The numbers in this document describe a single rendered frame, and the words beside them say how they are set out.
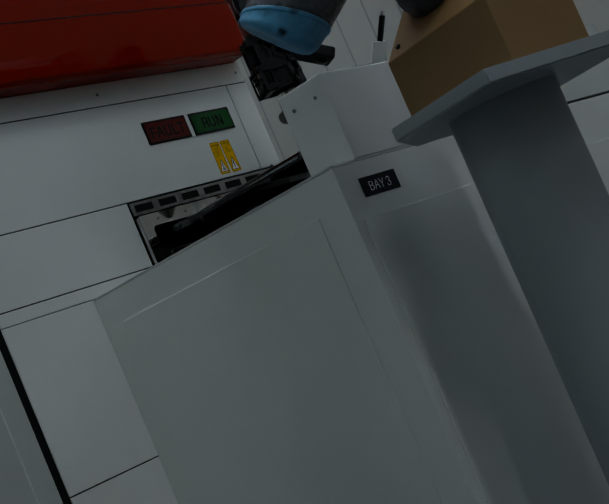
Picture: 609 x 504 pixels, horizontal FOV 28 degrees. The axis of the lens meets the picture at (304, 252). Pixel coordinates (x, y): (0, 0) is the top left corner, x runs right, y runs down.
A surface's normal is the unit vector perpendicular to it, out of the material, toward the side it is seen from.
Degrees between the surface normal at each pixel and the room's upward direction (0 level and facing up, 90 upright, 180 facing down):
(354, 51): 90
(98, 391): 90
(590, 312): 90
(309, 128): 90
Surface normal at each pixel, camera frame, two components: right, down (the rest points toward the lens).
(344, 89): 0.66, -0.33
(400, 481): -0.63, 0.22
